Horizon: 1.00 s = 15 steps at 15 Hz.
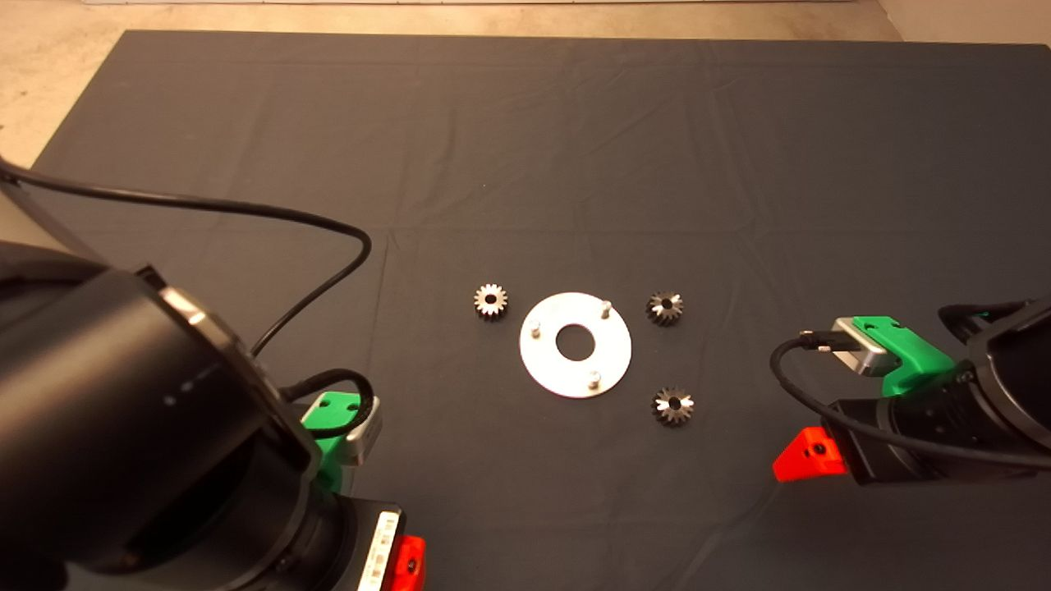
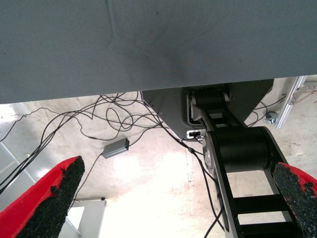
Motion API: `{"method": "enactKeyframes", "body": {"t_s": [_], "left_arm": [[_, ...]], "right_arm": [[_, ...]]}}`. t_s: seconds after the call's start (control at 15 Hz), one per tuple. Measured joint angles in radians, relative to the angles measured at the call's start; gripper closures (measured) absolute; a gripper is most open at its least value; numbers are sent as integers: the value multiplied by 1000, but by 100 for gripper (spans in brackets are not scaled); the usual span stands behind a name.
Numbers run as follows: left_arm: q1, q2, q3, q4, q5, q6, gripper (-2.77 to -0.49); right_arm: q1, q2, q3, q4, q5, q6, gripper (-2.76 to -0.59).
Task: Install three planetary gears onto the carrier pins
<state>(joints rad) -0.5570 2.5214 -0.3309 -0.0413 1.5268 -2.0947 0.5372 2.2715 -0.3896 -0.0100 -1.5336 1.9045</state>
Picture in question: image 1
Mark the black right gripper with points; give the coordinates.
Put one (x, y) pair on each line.
(911, 435)

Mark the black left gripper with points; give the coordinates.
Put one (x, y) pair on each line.
(353, 542)

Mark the small steel planetary gear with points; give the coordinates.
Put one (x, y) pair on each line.
(657, 313)
(663, 411)
(491, 314)

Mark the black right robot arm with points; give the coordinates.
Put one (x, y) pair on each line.
(1018, 386)

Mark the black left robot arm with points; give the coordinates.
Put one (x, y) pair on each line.
(123, 410)

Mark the round metal carrier plate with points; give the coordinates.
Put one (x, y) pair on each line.
(542, 369)

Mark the dark grey table cloth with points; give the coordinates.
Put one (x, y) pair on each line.
(525, 164)

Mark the silver right camera box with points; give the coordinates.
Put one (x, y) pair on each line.
(858, 353)

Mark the silver camera box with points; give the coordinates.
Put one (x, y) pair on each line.
(365, 431)
(858, 353)

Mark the silver left camera box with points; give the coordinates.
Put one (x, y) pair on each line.
(365, 431)

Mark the green right camera mount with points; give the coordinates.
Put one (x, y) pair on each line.
(911, 353)

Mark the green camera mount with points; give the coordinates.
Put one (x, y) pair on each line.
(328, 414)
(911, 353)

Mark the green left camera mount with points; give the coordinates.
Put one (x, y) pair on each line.
(328, 414)

